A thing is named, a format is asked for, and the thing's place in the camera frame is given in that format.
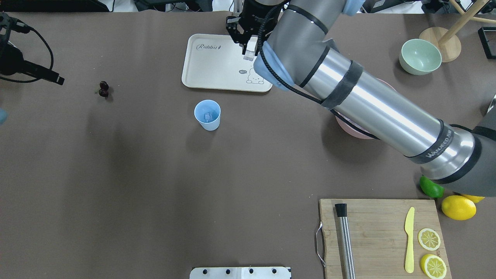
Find upper lemon slice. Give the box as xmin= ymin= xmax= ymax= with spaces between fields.
xmin=420 ymin=254 xmax=448 ymax=279

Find dark red cherries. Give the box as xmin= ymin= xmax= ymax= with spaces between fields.
xmin=95 ymin=81 xmax=110 ymax=99

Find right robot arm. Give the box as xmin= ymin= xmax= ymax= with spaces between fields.
xmin=239 ymin=0 xmax=496 ymax=196

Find yellow lemon outer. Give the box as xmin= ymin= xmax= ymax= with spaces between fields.
xmin=461 ymin=194 xmax=485 ymax=203

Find yellow lemon near board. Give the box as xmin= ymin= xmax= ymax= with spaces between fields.
xmin=441 ymin=195 xmax=477 ymax=220

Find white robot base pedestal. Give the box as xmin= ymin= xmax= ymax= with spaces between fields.
xmin=189 ymin=266 xmax=292 ymax=279

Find yellow plastic knife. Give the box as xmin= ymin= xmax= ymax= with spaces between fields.
xmin=404 ymin=207 xmax=415 ymax=274

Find steel muddler black tip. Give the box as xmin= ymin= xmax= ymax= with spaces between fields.
xmin=335 ymin=203 xmax=356 ymax=279

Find wooden cutting board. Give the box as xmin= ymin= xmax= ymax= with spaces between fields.
xmin=319 ymin=198 xmax=449 ymax=279

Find clear ice cube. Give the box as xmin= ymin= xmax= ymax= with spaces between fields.
xmin=243 ymin=47 xmax=257 ymax=62
xmin=204 ymin=112 xmax=213 ymax=122

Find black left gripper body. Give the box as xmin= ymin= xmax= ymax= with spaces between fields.
xmin=0 ymin=43 xmax=35 ymax=77

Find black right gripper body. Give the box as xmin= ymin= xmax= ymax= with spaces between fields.
xmin=239 ymin=0 xmax=283 ymax=37

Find green lime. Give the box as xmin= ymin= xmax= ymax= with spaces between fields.
xmin=419 ymin=176 xmax=445 ymax=198

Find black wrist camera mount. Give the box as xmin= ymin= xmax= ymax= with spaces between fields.
xmin=226 ymin=16 xmax=249 ymax=47

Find light green bowl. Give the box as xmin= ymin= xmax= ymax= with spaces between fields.
xmin=399 ymin=39 xmax=442 ymax=76

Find pink bowl of ice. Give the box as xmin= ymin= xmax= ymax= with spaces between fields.
xmin=334 ymin=77 xmax=396 ymax=140

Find light blue cup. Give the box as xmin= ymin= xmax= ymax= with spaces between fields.
xmin=194 ymin=100 xmax=221 ymax=131

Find round wooden rack base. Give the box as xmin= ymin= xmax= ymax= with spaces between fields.
xmin=419 ymin=27 xmax=461 ymax=62

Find cream rabbit tray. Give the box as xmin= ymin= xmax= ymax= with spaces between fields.
xmin=181 ymin=34 xmax=272 ymax=93

